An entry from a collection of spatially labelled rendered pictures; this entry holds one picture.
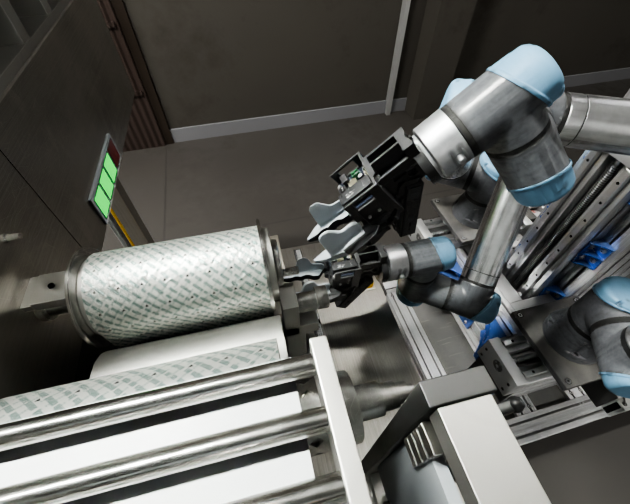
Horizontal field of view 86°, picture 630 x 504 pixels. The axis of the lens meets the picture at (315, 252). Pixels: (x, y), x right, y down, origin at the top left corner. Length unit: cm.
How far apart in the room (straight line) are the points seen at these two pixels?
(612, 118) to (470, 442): 51
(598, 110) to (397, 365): 59
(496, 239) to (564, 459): 136
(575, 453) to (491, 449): 177
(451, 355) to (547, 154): 130
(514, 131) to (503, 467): 34
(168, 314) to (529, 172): 50
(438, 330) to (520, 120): 137
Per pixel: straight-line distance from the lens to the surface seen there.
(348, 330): 86
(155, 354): 52
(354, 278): 66
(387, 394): 34
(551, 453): 197
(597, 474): 205
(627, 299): 99
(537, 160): 49
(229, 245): 49
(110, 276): 52
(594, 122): 64
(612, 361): 94
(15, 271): 59
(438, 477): 30
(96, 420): 26
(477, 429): 26
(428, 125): 45
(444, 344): 171
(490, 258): 80
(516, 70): 46
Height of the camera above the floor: 167
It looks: 51 degrees down
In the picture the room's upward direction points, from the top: straight up
